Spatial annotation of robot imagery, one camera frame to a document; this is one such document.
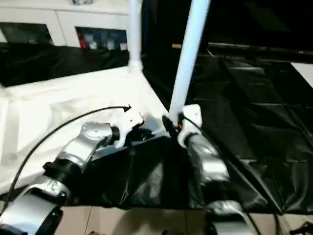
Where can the white plastic table leg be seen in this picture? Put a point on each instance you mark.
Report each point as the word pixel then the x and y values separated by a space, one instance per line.
pixel 190 49
pixel 135 31

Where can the white plastic table top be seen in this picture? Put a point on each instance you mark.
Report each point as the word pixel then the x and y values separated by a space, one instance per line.
pixel 61 98

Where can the black table mat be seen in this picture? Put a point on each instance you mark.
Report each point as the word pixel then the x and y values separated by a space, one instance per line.
pixel 156 171

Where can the small yellow tag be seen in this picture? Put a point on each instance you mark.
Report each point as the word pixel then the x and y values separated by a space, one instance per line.
pixel 177 45

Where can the dark brown round object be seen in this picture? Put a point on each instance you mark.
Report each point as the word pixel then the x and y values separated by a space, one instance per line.
pixel 95 233

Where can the black long bar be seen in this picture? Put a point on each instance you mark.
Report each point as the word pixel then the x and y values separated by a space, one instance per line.
pixel 256 47

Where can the white flat board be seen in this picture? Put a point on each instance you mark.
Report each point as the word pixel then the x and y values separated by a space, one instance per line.
pixel 304 72

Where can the white glass-door cabinet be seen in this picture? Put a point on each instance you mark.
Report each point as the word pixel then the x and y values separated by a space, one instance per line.
pixel 61 14

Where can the black stand base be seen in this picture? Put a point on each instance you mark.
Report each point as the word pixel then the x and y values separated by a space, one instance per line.
pixel 302 227

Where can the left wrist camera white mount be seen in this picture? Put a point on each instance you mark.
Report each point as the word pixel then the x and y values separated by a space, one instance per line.
pixel 127 121

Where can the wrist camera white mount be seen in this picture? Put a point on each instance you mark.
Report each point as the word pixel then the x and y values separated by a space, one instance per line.
pixel 192 112
pixel 127 121

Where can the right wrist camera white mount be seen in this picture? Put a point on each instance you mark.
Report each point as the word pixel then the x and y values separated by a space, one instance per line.
pixel 192 112

